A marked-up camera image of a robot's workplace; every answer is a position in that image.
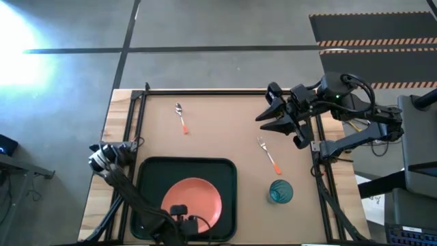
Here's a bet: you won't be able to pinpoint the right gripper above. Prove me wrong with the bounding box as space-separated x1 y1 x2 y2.
255 81 314 150

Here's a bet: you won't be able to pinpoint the orange plate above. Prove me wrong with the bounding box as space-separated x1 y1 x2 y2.
160 177 223 235

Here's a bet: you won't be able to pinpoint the teal transparent plastic cup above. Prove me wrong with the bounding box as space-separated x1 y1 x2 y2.
266 179 294 205

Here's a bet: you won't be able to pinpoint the dark green tray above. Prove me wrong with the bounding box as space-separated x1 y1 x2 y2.
130 156 238 243

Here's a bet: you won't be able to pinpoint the tan table mat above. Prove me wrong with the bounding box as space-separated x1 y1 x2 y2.
136 94 324 244

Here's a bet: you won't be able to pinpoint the white printed paper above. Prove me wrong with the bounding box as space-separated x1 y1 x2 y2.
354 174 386 226

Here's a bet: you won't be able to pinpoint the black floor mat orange stripes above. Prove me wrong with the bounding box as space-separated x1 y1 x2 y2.
309 12 437 90

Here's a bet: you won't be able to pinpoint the grey desk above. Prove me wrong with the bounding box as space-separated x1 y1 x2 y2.
397 94 437 200

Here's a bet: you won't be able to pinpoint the black blue equipment box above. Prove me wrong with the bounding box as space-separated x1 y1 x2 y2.
384 222 437 246

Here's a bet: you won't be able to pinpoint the black device blue light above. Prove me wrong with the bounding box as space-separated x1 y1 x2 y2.
0 134 20 157

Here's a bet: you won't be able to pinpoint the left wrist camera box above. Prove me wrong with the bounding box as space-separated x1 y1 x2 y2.
169 204 188 217

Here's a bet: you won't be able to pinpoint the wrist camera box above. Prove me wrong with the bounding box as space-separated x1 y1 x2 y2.
169 204 188 217
289 83 318 112

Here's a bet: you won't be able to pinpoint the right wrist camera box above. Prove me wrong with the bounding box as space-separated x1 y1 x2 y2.
289 83 318 112

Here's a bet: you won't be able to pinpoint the fork with orange handle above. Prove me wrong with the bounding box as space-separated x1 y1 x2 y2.
257 136 283 176

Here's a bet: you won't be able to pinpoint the black aluminium table frame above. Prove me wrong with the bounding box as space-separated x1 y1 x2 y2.
81 87 369 244

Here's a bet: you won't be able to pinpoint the spoon with orange handle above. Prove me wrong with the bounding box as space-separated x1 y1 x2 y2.
174 102 190 135

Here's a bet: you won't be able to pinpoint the black cable bundle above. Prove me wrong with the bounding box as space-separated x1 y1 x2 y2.
370 138 390 158

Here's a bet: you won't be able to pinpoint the black post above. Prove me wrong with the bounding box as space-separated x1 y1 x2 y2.
411 87 437 111

